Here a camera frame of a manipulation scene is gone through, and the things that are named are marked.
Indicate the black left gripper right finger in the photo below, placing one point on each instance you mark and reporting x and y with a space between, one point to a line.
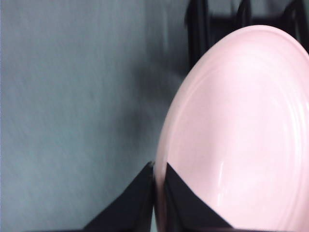
186 212

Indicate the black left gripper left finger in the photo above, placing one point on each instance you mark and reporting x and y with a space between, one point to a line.
130 210

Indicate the pink plate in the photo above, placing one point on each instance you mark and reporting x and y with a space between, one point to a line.
241 120

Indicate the black dish rack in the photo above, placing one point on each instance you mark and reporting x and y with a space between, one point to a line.
198 29

